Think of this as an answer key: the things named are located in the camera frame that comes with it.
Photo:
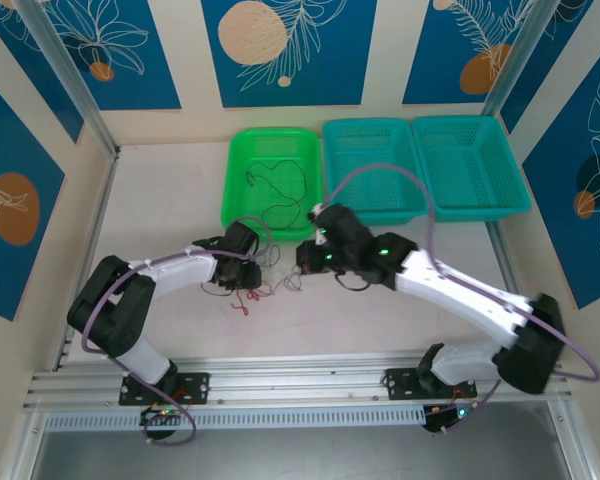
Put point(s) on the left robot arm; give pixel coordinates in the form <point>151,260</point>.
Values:
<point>180,270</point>

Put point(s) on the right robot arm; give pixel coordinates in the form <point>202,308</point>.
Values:
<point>455,295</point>

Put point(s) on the teal plastic basket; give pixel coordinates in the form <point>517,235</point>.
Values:
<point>375,150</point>
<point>470,165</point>

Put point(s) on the green plastic basket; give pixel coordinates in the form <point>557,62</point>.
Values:
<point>275,150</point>

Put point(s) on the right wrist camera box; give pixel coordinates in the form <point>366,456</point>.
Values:
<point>316,209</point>

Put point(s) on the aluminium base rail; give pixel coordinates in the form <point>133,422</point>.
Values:
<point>300,375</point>

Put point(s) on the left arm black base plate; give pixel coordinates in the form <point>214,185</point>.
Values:
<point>195,387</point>

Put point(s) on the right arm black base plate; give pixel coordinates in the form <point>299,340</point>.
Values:
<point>400,385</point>

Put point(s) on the blue floral wall panel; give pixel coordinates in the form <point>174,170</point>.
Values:
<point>440,50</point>
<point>130,50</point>
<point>570,30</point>
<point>10,150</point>
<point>580,225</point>
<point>25,45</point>
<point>330,50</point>

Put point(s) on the aluminium corner post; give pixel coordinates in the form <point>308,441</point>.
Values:
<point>70,75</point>
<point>515,50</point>

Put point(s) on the aluminium frame bar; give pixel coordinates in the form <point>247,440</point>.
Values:
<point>575,440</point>
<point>22,445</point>

